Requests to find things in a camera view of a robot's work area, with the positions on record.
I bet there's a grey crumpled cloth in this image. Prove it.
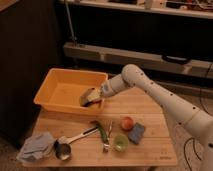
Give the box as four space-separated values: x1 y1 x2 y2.
16 132 55 163

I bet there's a green plastic cup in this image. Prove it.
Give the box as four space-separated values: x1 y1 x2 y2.
113 134 129 152

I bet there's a vertical metal pole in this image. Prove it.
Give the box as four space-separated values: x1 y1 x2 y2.
64 0 77 44

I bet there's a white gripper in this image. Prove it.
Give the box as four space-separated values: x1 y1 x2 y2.
79 83 112 107

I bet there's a blue sponge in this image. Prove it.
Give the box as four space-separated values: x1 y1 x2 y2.
128 123 145 144

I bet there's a wooden table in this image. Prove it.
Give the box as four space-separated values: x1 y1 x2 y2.
31 88 177 168

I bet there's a black cable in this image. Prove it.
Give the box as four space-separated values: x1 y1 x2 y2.
183 136 203 166

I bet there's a green chili pepper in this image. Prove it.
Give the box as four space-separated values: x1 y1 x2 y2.
90 120 109 144

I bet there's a grey metal shelf rail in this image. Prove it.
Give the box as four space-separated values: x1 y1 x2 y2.
63 42 213 79

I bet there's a red apple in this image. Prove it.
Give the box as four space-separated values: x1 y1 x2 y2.
121 117 134 131

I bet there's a yellow plastic bin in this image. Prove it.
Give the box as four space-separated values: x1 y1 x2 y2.
34 68 108 115

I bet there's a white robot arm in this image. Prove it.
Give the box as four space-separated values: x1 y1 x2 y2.
79 64 213 171

